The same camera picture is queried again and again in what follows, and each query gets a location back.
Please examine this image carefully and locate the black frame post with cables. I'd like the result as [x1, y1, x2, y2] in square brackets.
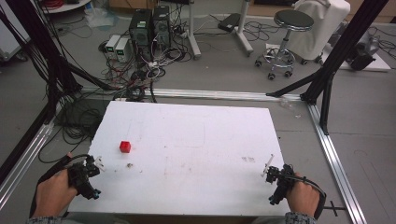
[0, 0, 82, 95]

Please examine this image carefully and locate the person's right hand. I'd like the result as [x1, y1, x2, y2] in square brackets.
[285, 172, 321, 217]

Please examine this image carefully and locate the person's left hand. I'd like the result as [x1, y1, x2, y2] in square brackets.
[32, 168, 79, 218]

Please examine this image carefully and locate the black wrist strap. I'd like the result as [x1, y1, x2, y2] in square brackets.
[29, 154, 73, 218]
[310, 182, 328, 220]

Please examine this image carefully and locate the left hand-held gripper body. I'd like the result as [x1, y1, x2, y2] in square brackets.
[68, 154, 102, 201]

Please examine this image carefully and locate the black frame strut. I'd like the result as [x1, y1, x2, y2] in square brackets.
[319, 72, 336, 135]

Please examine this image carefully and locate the flat black box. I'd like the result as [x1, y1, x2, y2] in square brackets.
[217, 12, 242, 34]

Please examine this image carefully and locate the white desk leg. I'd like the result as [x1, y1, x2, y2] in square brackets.
[186, 0, 203, 61]
[233, 0, 255, 58]

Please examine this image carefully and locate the tangle of floor cables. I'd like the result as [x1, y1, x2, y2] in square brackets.
[98, 43, 189, 104]

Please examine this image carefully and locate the large black computer tower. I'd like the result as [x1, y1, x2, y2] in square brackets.
[128, 8, 154, 61]

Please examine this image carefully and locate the black device on board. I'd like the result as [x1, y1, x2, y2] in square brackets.
[345, 30, 378, 72]

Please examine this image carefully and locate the white power supply unit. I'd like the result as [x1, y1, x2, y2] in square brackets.
[114, 37, 132, 63]
[105, 34, 121, 54]

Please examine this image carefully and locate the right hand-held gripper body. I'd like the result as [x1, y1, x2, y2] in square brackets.
[265, 163, 296, 206]

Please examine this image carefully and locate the black cable coil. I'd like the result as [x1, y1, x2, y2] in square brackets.
[37, 98, 110, 164]

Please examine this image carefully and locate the slim black computer tower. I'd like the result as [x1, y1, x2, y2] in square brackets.
[151, 5, 172, 49]

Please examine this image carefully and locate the clear plastic bag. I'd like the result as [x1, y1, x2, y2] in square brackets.
[84, 7, 120, 30]

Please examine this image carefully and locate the black frame brace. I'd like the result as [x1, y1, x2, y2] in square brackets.
[265, 70, 322, 98]

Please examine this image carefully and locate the long aluminium rail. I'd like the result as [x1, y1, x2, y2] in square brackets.
[79, 86, 304, 103]

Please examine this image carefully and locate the white cloth cover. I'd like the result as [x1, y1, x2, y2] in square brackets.
[286, 0, 352, 62]

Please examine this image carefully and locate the black round stool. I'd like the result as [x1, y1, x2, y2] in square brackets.
[254, 8, 316, 81]

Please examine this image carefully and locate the red cube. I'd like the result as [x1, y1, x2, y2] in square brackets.
[119, 140, 132, 154]

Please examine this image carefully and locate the white foam board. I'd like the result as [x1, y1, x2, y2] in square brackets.
[67, 100, 291, 217]

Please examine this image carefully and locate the black right wrist strap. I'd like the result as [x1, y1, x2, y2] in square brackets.
[310, 182, 328, 220]

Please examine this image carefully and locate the black left wrist strap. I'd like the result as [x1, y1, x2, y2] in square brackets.
[29, 154, 73, 218]

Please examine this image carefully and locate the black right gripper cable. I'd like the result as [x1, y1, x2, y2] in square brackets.
[288, 173, 325, 194]

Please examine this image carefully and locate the round white table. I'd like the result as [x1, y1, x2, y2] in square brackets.
[39, 0, 93, 14]

